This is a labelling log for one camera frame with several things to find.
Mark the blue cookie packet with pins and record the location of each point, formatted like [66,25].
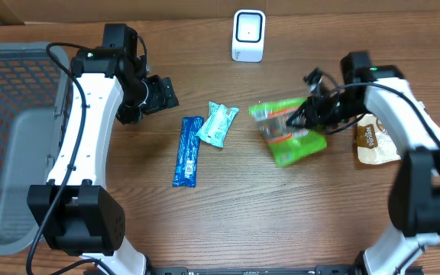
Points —
[188,151]

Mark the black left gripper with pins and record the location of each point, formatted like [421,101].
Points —
[164,94]

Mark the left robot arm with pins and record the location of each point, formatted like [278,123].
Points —
[74,212]

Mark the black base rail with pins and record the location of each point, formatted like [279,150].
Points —
[318,270]

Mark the green gummy candy bag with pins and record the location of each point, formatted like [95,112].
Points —
[287,144]

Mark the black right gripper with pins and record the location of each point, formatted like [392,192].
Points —
[315,118]

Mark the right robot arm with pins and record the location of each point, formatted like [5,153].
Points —
[414,201]

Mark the grey plastic laundry basket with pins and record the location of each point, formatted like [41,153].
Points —
[34,106]

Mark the light teal snack packet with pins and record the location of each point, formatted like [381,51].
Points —
[215,129]

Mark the beige snack bag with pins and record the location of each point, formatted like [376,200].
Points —
[374,145]

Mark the white barcode scanner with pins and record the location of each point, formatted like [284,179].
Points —
[248,36]

